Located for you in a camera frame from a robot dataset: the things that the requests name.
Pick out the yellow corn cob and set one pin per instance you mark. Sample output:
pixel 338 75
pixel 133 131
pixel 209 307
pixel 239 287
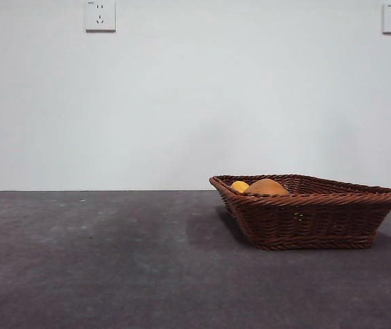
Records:
pixel 238 186

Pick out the brown potato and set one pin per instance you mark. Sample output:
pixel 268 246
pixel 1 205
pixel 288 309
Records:
pixel 267 188

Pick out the brown wicker basket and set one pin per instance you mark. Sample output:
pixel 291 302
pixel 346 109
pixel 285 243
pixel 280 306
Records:
pixel 312 222

